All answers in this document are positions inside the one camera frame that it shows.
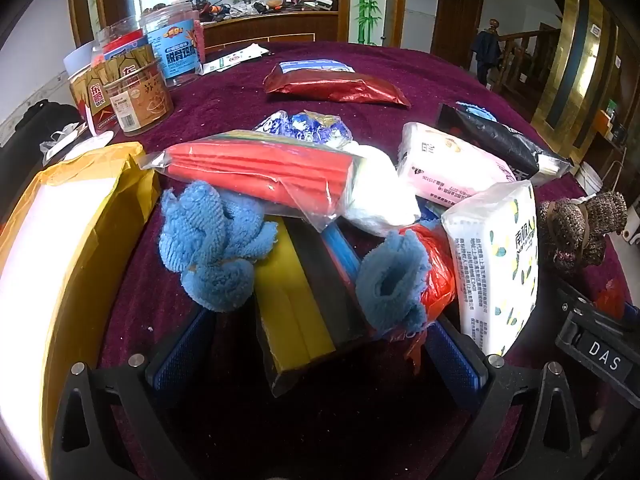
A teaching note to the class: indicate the maroon velvet tablecloth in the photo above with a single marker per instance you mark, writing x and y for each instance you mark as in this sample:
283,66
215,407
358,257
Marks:
400,80

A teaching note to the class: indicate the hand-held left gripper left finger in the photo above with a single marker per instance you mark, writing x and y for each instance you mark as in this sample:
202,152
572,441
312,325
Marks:
175,357

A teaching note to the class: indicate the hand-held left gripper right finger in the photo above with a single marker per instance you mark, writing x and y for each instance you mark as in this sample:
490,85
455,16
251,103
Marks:
457,367

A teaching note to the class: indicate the white bucket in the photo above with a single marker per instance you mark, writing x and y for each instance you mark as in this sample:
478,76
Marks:
592,177

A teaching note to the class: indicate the white paper leaflets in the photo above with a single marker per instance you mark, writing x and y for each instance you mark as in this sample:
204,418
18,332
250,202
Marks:
235,57

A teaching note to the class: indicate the yellow cardboard box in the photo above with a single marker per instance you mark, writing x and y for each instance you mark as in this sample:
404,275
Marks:
75,270

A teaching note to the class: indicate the blue white flat packet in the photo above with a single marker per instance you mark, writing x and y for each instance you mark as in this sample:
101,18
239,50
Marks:
315,66

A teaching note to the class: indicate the wooden stair railing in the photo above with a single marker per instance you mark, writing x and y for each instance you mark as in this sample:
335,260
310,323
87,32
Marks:
525,55

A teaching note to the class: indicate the yellow black blue sponge pack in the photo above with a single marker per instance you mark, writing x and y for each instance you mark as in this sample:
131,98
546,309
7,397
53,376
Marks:
305,300

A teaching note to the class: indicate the red foil packet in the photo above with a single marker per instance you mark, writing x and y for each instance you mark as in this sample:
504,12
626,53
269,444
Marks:
335,87

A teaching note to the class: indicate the light blue cloth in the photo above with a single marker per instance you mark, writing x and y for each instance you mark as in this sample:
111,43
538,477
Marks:
475,109

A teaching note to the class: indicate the blue white patterned bag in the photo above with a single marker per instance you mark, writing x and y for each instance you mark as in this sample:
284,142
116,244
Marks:
305,127

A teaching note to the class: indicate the clear packet of coloured cloths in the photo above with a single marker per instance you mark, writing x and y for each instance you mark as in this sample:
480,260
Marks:
260,175

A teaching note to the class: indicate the wooden door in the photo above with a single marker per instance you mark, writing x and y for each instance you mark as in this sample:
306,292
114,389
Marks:
457,17

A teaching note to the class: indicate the leaf print tissue pack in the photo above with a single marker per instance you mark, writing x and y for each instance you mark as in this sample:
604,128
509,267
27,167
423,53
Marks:
500,270

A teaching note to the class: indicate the blue label red lid jar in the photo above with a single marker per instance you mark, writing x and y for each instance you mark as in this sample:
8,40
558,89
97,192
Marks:
177,45

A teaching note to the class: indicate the blue terry towel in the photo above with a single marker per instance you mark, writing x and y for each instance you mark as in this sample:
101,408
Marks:
395,285
210,250

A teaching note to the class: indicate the orange plastic bag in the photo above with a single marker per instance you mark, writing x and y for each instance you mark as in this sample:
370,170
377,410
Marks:
611,300

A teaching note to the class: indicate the black plastic packet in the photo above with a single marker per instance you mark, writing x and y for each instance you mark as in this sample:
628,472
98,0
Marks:
505,142

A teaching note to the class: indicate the pink white tissue pack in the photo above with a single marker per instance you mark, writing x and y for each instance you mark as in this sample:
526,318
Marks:
450,165

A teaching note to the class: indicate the black sofa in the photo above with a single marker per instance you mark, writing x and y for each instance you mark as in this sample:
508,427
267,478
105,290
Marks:
35,125

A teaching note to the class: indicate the blue box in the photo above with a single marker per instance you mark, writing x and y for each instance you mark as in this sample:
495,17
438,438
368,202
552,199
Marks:
431,208

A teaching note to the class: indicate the brown label plastic jar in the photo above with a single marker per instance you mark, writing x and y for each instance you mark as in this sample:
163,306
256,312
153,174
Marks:
140,95

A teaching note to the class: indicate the brown knitted sock bundle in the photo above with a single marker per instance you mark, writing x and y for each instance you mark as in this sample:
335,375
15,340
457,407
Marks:
575,232

